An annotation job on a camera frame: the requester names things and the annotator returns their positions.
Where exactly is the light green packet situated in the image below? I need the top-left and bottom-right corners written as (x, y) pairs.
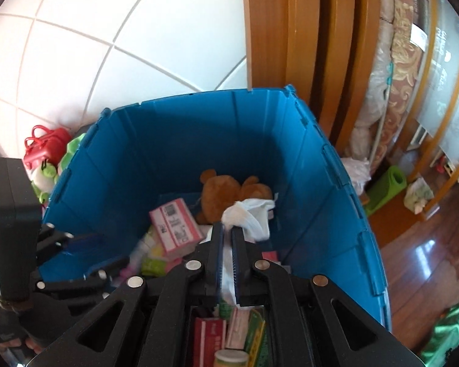
top-left (141, 256), bottom-right (169, 278)

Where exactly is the jar with yellow lid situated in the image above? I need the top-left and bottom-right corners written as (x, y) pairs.
top-left (213, 349), bottom-right (250, 367)

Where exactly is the green cardboard box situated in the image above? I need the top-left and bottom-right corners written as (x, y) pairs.
top-left (245, 308), bottom-right (268, 367)

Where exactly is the pink striped small box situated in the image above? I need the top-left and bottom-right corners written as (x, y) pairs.
top-left (226, 308), bottom-right (253, 350)

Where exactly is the white plastic bottle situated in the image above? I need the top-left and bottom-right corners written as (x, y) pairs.
top-left (128, 235), bottom-right (157, 276)

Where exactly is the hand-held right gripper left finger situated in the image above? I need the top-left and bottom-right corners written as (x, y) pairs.
top-left (27, 222), bottom-right (226, 367)

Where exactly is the white cloth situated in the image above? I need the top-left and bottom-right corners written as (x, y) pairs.
top-left (214, 198), bottom-right (277, 308)

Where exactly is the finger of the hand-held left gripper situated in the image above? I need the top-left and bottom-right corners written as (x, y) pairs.
top-left (36, 222), bottom-right (105, 266)
top-left (31, 256), bottom-right (131, 306)

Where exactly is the light green scalloped object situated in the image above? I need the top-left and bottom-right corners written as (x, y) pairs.
top-left (57, 132), bottom-right (89, 174)

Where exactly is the pale rolled quilt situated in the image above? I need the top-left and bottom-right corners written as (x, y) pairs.
top-left (348, 0), bottom-right (396, 161)

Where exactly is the wooden framed glass door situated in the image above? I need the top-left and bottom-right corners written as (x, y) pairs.
top-left (390, 0), bottom-right (459, 222)

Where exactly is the red toy handbag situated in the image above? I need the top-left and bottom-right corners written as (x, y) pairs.
top-left (24, 124), bottom-right (73, 171)

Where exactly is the green yoga mat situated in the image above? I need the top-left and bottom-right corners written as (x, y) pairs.
top-left (364, 165), bottom-right (407, 217)

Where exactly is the crumpled white plastic bag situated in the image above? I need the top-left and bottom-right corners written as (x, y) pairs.
top-left (342, 157), bottom-right (371, 195)

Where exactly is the pink white cardboard box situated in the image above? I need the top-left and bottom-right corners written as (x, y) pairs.
top-left (149, 198), bottom-right (204, 261)

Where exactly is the green white plush toy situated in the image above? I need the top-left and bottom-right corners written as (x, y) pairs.
top-left (30, 161), bottom-right (60, 209)

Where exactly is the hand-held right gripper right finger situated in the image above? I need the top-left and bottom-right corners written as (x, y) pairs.
top-left (230, 226), bottom-right (425, 367)

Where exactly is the clear bag with white contents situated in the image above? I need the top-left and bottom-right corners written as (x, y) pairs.
top-left (403, 178), bottom-right (435, 215)

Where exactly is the brown patterned rolled rug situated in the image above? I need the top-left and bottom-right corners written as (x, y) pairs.
top-left (371, 0), bottom-right (431, 169)

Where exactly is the blue plastic storage bin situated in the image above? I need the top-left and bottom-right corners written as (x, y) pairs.
top-left (41, 84), bottom-right (391, 333)

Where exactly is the green cloth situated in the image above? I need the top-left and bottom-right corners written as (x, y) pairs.
top-left (421, 298), bottom-right (459, 367)

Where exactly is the brown teddy bear plush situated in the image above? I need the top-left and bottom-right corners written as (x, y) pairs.
top-left (195, 169), bottom-right (274, 225)

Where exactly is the red cardboard box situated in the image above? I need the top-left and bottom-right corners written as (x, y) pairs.
top-left (193, 315), bottom-right (227, 367)

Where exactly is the wooden door frame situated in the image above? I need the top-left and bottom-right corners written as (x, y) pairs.
top-left (241, 0), bottom-right (381, 157)

